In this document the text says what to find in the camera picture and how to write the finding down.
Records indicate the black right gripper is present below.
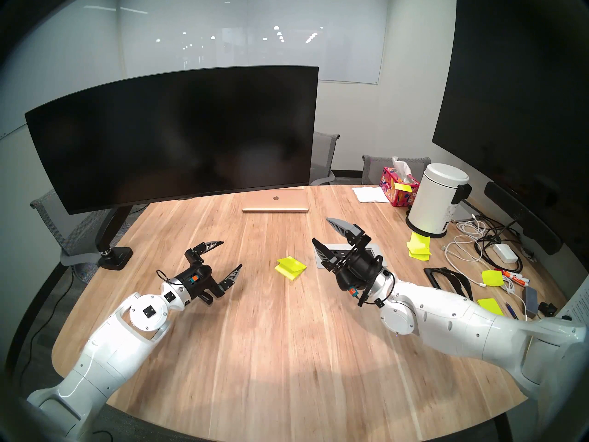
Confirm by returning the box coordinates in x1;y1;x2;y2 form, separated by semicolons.
312;218;385;292

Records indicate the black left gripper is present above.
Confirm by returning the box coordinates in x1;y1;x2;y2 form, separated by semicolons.
177;241;243;306

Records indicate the yellow sticky note pad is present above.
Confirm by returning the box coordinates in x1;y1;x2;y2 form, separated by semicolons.
275;256;307;280

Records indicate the pile of yellow sticky notes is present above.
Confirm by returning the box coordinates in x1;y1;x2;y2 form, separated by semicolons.
406;232;432;261

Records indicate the curved black desktop monitor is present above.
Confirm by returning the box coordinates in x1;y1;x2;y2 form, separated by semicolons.
25;66;319;215

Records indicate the grey table power outlet panel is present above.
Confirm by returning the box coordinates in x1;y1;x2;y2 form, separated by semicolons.
314;243;382;269

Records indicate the white paper napkin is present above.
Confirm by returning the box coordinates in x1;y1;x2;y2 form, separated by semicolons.
352;186;391;203

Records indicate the rose gold closed laptop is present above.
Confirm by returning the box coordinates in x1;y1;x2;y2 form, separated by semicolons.
242;188;309;213

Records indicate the colourful floral tissue box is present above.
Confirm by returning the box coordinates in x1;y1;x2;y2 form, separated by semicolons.
379;167;421;208

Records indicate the grey mesh office chair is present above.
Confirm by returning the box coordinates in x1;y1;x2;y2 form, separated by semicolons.
309;132;340;186
362;155;432;186
30;188;120;285

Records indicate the white cylindrical bin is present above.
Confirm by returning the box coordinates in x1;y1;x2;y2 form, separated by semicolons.
405;163;473;238

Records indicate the red white marker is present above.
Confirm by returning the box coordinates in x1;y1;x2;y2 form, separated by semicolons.
495;269;530;286

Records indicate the black video sound bar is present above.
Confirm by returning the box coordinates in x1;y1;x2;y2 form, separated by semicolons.
484;182;563;255

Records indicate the grey whiteboard eraser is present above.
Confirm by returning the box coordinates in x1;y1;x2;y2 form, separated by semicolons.
521;287;540;318

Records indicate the white printed paper sheet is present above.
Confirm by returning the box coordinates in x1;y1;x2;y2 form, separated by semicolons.
554;287;589;326

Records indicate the white charging cable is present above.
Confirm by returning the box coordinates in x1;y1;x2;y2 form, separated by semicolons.
442;218;530;308

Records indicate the black cable bundle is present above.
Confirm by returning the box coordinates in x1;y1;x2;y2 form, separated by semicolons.
474;213;525;273

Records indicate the large black wall television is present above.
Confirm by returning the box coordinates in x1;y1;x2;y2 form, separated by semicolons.
432;0;589;257

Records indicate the glass wall whiteboard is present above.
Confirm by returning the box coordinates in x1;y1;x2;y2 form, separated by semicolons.
119;0;389;85

